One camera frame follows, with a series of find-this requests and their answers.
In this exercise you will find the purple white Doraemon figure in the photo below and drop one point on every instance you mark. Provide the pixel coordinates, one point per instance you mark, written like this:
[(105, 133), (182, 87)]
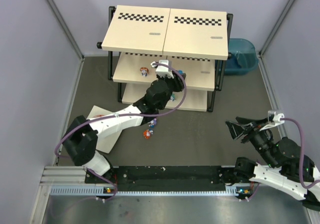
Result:
[(153, 123)]

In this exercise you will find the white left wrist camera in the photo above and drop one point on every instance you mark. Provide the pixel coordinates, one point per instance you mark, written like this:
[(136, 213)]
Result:
[(162, 68)]

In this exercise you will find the teal plastic basin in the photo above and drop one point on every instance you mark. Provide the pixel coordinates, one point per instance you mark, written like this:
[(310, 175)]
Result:
[(244, 57)]

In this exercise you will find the orange crab Doraemon figure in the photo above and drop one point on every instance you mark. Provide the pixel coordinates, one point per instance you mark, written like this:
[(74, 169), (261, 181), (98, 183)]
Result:
[(147, 133)]

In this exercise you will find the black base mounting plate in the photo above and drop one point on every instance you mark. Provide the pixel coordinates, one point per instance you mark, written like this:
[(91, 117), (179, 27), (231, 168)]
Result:
[(174, 178)]

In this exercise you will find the light blue cable duct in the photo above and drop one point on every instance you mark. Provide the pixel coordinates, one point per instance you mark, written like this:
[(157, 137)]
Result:
[(103, 191)]

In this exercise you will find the teal-hooded Doraemon figure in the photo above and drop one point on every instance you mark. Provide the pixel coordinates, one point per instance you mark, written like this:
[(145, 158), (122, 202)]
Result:
[(173, 97)]

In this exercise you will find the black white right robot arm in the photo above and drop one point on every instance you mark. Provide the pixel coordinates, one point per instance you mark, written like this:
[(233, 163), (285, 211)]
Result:
[(288, 169)]

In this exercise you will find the white square plate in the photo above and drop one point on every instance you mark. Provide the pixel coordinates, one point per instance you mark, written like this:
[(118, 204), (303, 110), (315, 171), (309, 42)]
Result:
[(107, 143)]

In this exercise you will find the three-tier beige black shelf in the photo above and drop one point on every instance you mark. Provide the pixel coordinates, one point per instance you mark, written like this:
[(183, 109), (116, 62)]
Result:
[(195, 41)]

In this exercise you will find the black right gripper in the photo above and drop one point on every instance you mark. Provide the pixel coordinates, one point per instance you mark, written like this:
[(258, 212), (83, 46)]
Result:
[(245, 129)]

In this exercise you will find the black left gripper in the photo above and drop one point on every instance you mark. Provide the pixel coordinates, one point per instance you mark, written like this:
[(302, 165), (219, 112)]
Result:
[(177, 82)]

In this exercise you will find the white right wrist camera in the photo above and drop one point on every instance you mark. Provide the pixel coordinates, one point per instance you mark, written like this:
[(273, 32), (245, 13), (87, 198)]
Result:
[(274, 118)]

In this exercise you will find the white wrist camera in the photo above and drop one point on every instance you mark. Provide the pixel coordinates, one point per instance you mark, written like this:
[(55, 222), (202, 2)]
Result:
[(274, 118), (162, 68)]

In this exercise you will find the orange lion Doraemon figure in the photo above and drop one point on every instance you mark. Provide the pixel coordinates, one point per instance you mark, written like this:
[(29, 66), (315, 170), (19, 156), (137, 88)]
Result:
[(144, 71)]

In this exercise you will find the red patterned bowl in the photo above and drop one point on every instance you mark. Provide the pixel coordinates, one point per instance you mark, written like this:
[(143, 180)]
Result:
[(97, 116)]

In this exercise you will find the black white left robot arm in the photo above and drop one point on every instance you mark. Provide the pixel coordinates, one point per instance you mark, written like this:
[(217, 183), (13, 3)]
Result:
[(82, 136)]

